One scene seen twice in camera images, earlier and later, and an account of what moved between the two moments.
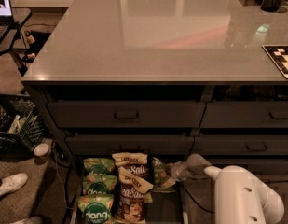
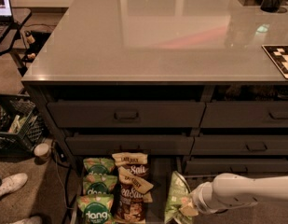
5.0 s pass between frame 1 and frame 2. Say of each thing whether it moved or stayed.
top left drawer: stayed
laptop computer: stayed
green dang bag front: stayed
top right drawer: stayed
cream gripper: moved
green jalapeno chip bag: moved
